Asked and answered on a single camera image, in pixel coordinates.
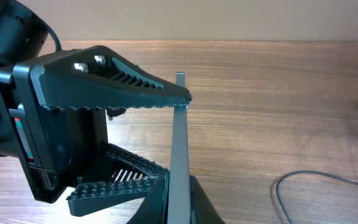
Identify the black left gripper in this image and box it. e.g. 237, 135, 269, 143
0, 45, 191, 217

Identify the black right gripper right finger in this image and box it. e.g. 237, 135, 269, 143
190, 175, 225, 224

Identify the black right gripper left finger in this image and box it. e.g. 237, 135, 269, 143
127, 175, 168, 224

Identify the blue Galaxy smartphone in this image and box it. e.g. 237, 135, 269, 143
166, 72, 192, 224

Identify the black USB charging cable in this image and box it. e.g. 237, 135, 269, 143
275, 170, 358, 224

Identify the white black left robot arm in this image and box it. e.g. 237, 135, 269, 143
0, 1, 191, 223

